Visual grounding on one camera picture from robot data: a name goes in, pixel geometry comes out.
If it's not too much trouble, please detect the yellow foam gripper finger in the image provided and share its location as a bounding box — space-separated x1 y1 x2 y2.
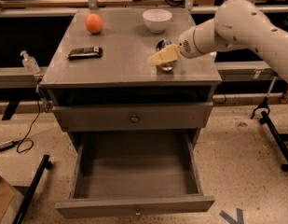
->
148 44 181 65

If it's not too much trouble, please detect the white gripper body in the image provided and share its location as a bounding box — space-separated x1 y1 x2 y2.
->
179 26 202 59

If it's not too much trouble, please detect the blue pepsi can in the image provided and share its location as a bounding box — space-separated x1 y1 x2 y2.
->
155 39 178 72

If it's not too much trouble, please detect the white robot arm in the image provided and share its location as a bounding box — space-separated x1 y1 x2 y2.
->
148 0 288 83

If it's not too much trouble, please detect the closed middle drawer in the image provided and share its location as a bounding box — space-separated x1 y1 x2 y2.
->
52 102 213 132

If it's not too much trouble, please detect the grey wooden drawer cabinet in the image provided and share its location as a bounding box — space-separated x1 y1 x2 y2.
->
40 8 221 144

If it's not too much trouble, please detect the open bottom drawer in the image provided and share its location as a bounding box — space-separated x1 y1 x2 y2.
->
55 130 214 218

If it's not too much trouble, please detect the white bowl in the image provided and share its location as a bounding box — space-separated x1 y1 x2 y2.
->
143 9 172 34

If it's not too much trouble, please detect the dark snack bar wrapper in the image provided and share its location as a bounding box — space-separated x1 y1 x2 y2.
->
68 46 103 60

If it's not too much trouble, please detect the orange fruit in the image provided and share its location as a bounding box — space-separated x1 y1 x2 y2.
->
85 13 103 34

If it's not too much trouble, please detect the grabber stick tool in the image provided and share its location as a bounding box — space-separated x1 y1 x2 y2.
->
251 73 278 119

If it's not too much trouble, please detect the orange bottle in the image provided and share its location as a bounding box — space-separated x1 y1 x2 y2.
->
279 88 288 104

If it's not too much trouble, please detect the black stand leg right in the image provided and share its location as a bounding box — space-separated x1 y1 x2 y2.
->
260 111 288 172

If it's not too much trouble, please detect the black stand leg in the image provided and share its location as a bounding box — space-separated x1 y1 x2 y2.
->
260 111 288 172
13 154 52 224

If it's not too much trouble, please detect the clear sanitizer bottle left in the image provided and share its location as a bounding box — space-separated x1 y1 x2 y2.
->
21 50 40 74

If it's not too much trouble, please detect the black stand leg left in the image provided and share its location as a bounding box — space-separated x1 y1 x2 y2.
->
13 154 52 224

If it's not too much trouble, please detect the black power adapter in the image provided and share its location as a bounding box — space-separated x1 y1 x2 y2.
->
0 141 14 152

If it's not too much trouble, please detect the cardboard box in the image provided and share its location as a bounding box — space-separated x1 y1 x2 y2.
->
0 176 24 224

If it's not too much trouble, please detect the black power cable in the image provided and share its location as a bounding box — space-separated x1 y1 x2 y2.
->
15 91 42 154

